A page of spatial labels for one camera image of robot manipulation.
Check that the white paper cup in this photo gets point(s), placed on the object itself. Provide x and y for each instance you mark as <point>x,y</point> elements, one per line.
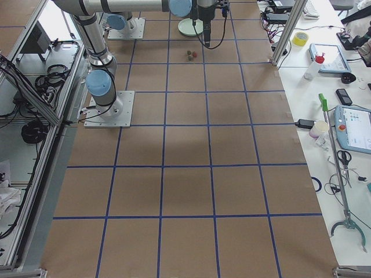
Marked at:
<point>319,128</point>

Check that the yellow tape roll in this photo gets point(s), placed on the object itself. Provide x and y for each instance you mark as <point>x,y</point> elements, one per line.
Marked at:
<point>300,39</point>

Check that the teach pendant near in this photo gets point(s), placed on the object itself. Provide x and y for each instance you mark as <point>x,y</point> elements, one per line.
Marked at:
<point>352,126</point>

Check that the long reacher grabber tool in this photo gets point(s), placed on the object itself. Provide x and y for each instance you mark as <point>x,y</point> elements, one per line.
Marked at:
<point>347,222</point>

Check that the light green plate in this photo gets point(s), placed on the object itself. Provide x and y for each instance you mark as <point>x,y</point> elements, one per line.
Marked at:
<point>186,27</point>

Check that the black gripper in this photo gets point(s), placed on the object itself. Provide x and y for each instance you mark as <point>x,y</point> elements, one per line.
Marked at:
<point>206,15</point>

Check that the teach pendant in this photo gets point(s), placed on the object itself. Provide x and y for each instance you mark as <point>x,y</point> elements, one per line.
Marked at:
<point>335,62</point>
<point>352,126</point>

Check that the grey control box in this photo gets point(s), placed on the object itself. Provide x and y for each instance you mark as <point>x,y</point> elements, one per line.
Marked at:
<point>37,42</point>

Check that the blue tape roll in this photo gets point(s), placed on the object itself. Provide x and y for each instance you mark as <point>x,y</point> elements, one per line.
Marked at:
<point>319,184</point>

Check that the white squeeze bottle red cap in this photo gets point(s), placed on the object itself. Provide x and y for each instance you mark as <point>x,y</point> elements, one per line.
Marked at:
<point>314,68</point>

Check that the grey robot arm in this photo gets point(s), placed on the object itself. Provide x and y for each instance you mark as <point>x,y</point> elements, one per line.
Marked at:
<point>198,10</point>
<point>100,80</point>

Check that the aluminium frame post right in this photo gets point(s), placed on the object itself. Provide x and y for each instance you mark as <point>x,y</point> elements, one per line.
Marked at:
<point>297,10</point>

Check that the black phone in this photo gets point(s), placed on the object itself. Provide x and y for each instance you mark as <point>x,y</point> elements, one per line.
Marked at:
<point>343,97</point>

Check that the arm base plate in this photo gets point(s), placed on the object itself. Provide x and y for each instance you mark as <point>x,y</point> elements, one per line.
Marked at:
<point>119,115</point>
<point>121,29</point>

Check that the teach pendant far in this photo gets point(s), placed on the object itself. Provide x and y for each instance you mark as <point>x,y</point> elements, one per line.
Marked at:
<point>335,62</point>

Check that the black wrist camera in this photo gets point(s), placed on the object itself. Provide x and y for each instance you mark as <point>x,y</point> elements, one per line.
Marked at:
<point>224,6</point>

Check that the black scissors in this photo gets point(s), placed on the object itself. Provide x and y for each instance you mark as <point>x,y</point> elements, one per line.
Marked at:
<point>345,157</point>

